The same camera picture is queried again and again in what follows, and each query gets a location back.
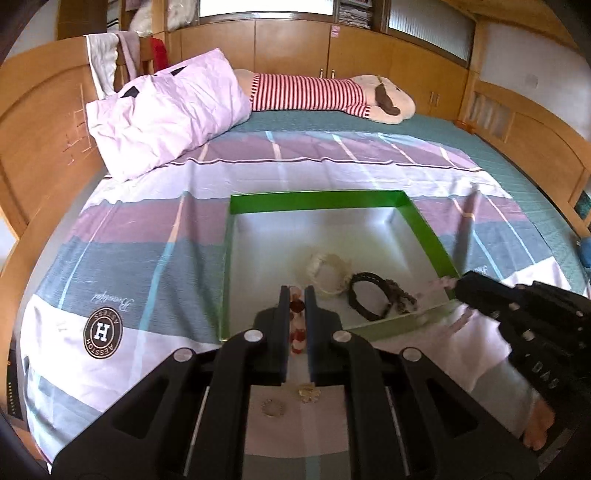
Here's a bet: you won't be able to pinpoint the striped bed sheet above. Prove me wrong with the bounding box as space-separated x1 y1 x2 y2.
19 113 590 479

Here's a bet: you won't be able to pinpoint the black wristwatch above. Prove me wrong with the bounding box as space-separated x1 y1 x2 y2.
346 272 393 322

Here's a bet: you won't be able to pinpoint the person's right hand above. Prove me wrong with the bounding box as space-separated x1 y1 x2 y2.
523 398 555 451

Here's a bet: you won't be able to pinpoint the cream white wristwatch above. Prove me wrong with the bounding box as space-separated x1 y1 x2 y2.
305 253 353 297

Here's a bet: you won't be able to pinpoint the red white bead bracelet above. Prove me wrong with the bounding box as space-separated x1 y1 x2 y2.
287 285 307 355

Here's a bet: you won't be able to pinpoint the brown bead bracelet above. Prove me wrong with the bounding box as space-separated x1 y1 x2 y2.
385 278 419 316

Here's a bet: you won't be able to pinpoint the green cardboard box tray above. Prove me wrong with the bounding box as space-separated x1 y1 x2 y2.
218 190 458 340

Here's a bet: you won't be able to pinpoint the small studded ring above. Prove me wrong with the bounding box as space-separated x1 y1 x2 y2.
260 398 288 419

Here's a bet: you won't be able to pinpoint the pink pillow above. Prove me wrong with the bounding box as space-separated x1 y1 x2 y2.
86 49 252 181

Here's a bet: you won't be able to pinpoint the wooden headboard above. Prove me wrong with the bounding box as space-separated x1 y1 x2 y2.
0 35 112 278

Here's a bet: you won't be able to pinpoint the hanging clothes on chair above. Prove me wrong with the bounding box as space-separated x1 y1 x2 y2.
84 31 175 104

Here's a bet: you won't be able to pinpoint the striped plush toy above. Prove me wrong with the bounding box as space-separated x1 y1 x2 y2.
235 69 416 125

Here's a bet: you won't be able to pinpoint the gold flower brooch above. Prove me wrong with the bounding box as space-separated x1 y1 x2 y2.
297 384 321 403

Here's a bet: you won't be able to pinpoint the wooden wall cabinets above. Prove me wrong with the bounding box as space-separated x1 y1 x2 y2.
167 19 590 237

